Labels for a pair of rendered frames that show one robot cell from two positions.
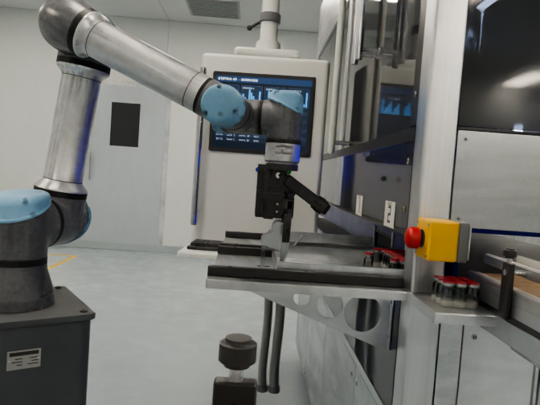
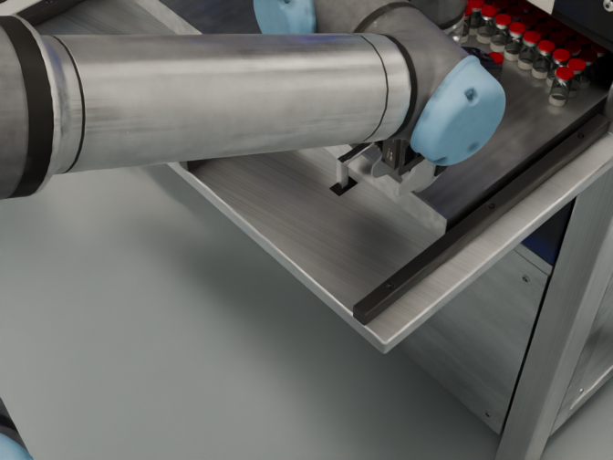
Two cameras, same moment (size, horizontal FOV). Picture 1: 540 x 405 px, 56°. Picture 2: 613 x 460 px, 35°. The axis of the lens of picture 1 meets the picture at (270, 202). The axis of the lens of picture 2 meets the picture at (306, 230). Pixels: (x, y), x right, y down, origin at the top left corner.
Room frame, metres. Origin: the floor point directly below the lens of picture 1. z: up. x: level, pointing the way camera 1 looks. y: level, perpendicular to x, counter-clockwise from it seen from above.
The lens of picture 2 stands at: (0.62, 0.51, 1.71)
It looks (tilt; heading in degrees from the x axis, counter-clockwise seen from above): 51 degrees down; 320
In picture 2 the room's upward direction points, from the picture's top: 1 degrees counter-clockwise
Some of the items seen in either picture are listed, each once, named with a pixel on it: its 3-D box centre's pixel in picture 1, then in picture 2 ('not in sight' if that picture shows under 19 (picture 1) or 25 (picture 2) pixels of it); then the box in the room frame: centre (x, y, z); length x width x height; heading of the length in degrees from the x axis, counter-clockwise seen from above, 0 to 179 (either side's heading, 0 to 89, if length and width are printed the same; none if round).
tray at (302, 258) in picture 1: (346, 263); (461, 92); (1.17, -0.19, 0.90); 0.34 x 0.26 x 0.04; 92
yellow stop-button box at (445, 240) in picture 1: (439, 239); not in sight; (0.92, -0.32, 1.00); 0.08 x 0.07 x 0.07; 92
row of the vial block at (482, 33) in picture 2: (394, 263); (522, 46); (1.17, -0.30, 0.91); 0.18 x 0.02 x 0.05; 2
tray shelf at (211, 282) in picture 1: (308, 260); (320, 67); (1.34, -0.11, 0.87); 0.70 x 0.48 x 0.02; 2
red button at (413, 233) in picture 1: (415, 238); not in sight; (0.92, -0.27, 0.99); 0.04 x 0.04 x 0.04; 2
